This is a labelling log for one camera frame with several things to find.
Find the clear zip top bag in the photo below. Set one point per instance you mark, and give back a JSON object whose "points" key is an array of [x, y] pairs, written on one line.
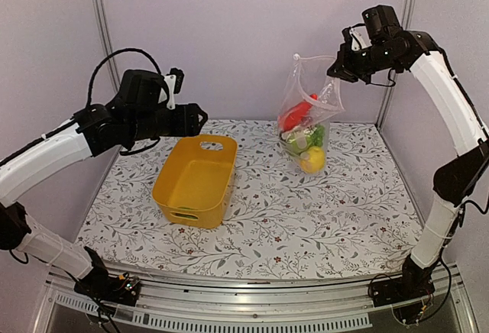
{"points": [[308, 76]]}

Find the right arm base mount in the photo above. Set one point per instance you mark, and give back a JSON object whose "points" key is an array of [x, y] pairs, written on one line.
{"points": [[405, 295]]}

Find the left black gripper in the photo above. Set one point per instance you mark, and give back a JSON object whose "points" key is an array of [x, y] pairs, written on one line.
{"points": [[187, 124]]}

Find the aluminium front rail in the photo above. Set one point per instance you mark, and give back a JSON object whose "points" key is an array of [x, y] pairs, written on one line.
{"points": [[179, 302]]}

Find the green toy grapes bunch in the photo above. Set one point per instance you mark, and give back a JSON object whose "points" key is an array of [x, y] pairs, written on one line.
{"points": [[317, 136]]}

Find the yellow plastic basket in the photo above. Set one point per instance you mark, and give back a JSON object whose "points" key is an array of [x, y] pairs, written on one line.
{"points": [[196, 175]]}

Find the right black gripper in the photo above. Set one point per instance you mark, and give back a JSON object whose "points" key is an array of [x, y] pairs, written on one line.
{"points": [[343, 69]]}

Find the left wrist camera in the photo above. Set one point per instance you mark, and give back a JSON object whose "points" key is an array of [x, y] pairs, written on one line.
{"points": [[173, 84]]}

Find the green toy cabbage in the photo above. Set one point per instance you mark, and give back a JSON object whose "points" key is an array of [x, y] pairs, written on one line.
{"points": [[296, 143]]}

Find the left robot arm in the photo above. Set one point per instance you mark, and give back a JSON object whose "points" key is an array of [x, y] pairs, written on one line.
{"points": [[144, 108]]}

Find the floral table cloth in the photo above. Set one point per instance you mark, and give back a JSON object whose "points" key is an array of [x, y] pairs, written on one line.
{"points": [[354, 218]]}

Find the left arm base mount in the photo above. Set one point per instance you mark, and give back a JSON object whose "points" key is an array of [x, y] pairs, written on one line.
{"points": [[122, 289]]}

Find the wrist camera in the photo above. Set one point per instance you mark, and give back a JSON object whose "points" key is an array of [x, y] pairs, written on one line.
{"points": [[173, 84], [354, 38]]}

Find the orange toy carrot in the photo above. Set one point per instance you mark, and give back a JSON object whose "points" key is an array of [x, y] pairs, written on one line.
{"points": [[292, 114]]}

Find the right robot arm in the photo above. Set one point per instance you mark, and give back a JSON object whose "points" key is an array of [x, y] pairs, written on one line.
{"points": [[394, 48]]}

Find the yellow toy lemon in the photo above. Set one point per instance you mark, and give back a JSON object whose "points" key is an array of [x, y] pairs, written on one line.
{"points": [[312, 160]]}

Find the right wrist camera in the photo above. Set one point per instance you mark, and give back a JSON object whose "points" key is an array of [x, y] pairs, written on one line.
{"points": [[354, 38]]}

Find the left aluminium post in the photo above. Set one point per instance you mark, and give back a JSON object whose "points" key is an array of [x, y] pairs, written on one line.
{"points": [[105, 40]]}

